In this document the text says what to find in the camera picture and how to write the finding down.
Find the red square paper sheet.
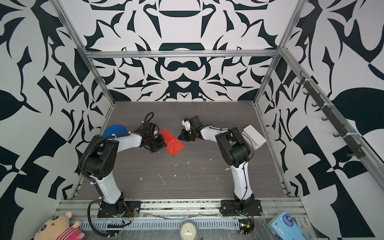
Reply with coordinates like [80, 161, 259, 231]
[158, 130, 185, 157]

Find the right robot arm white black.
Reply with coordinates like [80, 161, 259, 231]
[178, 116, 254, 203]

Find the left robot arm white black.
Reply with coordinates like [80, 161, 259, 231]
[79, 122, 167, 205]

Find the blue cloth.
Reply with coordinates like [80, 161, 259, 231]
[103, 125, 128, 137]

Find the white rectangular box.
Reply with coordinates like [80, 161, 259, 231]
[242, 125, 267, 150]

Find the round analog clock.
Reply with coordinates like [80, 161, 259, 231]
[179, 221, 199, 240]

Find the pink plush toy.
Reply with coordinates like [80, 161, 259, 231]
[34, 212, 85, 240]

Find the blue tissue pack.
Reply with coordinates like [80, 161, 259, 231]
[267, 212, 309, 240]

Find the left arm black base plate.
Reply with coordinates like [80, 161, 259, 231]
[97, 201, 142, 218]

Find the white slotted cable duct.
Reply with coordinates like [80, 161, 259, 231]
[93, 219, 240, 231]

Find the black cable at left base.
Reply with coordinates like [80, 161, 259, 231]
[86, 197, 132, 238]

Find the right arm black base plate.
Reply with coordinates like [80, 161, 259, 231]
[219, 199, 263, 217]

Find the black wall hook rack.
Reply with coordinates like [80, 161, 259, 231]
[297, 71, 367, 159]

